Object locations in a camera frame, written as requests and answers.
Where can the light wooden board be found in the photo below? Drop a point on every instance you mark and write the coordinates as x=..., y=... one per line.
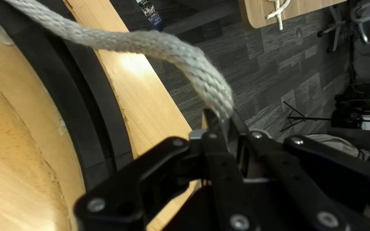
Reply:
x=314, y=7

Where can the black floor tripod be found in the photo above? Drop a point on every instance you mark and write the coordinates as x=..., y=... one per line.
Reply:
x=305, y=117

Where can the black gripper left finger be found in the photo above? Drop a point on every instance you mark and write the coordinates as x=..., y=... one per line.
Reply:
x=151, y=196

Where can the black curved rail object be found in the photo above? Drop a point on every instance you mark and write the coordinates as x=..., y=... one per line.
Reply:
x=87, y=128

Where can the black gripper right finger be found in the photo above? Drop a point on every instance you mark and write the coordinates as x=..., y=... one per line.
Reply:
x=314, y=187

